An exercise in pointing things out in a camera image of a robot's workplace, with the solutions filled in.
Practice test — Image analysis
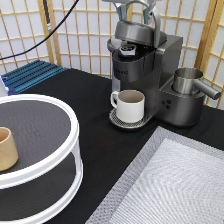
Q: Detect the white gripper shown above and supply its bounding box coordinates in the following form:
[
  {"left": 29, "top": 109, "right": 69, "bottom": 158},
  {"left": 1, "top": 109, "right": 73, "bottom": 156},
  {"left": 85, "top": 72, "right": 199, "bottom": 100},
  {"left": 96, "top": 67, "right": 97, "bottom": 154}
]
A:
[{"left": 111, "top": 0, "right": 158, "bottom": 26}]

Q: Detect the coffee machine lid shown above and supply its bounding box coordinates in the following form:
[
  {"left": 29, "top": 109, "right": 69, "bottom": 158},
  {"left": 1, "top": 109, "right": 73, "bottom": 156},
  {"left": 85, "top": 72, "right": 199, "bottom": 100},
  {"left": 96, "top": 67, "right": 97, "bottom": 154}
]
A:
[{"left": 115, "top": 3, "right": 167, "bottom": 48}]

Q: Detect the white coffee pod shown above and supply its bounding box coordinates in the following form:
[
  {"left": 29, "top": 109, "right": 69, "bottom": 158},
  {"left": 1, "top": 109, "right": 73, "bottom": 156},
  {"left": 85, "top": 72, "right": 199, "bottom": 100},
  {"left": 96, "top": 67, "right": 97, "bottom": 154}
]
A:
[{"left": 119, "top": 44, "right": 136, "bottom": 56}]

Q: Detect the grey coffee machine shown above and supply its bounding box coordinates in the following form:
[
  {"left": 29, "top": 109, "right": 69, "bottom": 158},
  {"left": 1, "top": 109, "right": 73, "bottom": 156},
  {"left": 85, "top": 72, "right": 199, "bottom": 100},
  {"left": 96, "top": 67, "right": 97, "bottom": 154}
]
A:
[{"left": 107, "top": 34, "right": 206, "bottom": 130}]

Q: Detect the wooden shoji screen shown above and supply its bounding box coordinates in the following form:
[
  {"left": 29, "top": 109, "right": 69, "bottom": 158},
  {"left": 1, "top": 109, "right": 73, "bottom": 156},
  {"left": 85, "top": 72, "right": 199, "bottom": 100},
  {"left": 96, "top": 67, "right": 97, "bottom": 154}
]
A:
[{"left": 0, "top": 0, "right": 224, "bottom": 110}]

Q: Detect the steel milk frother jug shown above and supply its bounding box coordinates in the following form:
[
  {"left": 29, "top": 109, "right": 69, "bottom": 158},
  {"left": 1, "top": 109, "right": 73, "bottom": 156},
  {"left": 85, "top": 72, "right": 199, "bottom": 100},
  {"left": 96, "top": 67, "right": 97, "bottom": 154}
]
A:
[{"left": 172, "top": 68, "right": 221, "bottom": 100}]

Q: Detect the white ceramic mug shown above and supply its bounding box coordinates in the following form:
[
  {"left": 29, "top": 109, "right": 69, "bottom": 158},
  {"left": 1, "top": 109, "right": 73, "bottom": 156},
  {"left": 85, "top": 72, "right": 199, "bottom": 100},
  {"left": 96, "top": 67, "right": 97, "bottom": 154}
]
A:
[{"left": 110, "top": 90, "right": 145, "bottom": 123}]

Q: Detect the blue ridged mat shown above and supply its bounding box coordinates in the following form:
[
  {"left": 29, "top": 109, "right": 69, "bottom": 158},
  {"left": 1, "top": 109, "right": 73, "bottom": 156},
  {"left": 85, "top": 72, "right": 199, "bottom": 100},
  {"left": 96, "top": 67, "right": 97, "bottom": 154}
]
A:
[{"left": 2, "top": 60, "right": 66, "bottom": 95}]

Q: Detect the grey woven placemat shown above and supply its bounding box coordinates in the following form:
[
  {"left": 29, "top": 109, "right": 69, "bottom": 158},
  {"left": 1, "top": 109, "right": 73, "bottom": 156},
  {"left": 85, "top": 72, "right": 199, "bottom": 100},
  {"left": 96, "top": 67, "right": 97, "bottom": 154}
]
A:
[{"left": 85, "top": 127, "right": 224, "bottom": 224}]

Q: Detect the white two-tier round shelf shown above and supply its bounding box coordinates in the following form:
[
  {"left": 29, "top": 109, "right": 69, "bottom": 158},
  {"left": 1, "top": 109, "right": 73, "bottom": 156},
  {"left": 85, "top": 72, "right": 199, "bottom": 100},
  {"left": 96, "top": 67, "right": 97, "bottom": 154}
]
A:
[{"left": 0, "top": 94, "right": 83, "bottom": 224}]

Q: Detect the tan wooden cup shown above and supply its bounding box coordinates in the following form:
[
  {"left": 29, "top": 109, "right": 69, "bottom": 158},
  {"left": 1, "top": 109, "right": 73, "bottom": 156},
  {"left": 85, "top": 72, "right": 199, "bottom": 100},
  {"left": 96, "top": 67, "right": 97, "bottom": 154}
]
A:
[{"left": 0, "top": 127, "right": 18, "bottom": 171}]

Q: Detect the black cable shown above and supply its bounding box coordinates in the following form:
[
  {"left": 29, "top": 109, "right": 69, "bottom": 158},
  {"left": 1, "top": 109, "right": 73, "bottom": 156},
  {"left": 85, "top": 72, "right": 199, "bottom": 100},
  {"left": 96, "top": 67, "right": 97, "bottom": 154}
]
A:
[{"left": 0, "top": 0, "right": 81, "bottom": 62}]

